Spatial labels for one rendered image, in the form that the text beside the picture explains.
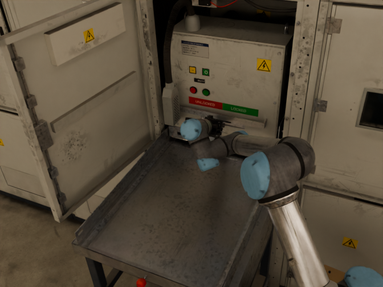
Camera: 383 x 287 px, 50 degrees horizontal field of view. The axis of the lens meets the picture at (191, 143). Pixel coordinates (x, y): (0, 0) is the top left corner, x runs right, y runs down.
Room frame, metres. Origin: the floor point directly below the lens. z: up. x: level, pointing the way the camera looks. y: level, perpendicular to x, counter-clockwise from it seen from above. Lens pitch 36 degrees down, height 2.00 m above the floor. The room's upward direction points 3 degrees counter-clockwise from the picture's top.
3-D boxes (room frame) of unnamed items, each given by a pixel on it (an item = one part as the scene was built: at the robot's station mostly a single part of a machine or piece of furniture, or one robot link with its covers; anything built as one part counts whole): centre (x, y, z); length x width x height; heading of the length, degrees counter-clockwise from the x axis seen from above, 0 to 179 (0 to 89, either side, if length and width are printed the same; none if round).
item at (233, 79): (1.50, -0.14, 1.15); 0.48 x 0.01 x 0.48; 64
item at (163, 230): (1.16, 0.03, 0.82); 0.68 x 0.62 x 0.06; 154
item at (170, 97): (1.53, 0.08, 1.09); 0.08 x 0.05 x 0.17; 154
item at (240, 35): (1.73, -0.25, 1.15); 0.51 x 0.50 x 0.48; 154
